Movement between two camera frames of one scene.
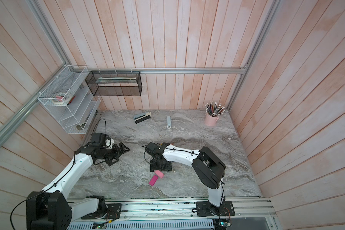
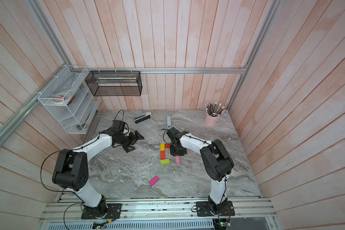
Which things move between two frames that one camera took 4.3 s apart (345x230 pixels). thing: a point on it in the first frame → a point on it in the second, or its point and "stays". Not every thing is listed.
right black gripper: [153, 166] → [172, 152]
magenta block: [153, 180] stays
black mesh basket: [115, 83] stays
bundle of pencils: [214, 110] stays
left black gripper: [117, 153] → [133, 140]
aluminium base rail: [176, 210] stays
